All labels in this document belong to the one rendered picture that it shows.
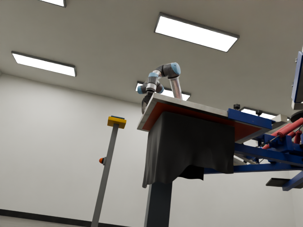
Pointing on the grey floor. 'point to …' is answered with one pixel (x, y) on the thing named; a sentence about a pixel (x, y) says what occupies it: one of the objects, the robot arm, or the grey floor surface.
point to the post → (118, 123)
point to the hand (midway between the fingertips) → (146, 113)
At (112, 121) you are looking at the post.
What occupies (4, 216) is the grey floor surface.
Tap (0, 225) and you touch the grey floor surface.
